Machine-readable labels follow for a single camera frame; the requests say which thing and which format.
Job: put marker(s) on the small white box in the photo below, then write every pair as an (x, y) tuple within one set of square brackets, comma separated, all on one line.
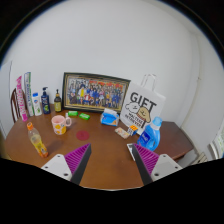
[(129, 146)]

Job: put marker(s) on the white paper gift bag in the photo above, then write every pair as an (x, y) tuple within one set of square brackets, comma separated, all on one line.
[(141, 106)]

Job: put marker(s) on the flat round red coaster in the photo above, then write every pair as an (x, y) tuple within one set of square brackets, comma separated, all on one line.
[(82, 135)]

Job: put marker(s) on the small patterned packet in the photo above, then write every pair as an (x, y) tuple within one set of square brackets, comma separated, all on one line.
[(121, 132)]

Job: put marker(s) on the wooden chair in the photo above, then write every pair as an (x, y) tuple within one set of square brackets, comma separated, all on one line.
[(14, 105)]

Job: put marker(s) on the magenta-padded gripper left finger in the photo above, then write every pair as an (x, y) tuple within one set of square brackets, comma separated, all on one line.
[(56, 165)]

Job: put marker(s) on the pink ceramic mug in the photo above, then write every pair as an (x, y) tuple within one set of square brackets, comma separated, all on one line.
[(59, 126)]

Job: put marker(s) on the small puzzle cube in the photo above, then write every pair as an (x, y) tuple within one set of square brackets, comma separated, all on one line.
[(133, 130)]

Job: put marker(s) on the brown yellow-label pump bottle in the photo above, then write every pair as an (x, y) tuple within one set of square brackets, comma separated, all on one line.
[(57, 104)]

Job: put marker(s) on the small green pack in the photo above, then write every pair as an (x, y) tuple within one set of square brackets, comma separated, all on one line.
[(72, 113), (84, 116)]

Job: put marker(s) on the blue tissue pack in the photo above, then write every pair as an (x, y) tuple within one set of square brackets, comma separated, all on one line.
[(110, 118)]

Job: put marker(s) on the white shampoo bottle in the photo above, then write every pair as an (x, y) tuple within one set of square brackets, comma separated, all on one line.
[(36, 106)]

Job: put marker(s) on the dark-framed group picture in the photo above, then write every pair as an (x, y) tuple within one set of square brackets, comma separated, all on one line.
[(95, 91)]

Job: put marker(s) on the orange-capped juice bottle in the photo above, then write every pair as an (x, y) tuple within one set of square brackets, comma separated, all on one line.
[(37, 141)]

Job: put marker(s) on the dark blue pump bottle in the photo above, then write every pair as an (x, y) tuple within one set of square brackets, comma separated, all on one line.
[(45, 103)]

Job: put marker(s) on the blue detergent bottle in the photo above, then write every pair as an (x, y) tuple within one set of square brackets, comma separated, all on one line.
[(150, 136)]

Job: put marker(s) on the tall pink box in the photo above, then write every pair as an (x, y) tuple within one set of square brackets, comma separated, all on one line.
[(22, 100)]

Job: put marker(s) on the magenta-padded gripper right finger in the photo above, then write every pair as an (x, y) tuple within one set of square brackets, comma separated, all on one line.
[(165, 165)]

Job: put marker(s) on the tall green white box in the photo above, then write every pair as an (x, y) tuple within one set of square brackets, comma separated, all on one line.
[(29, 95)]

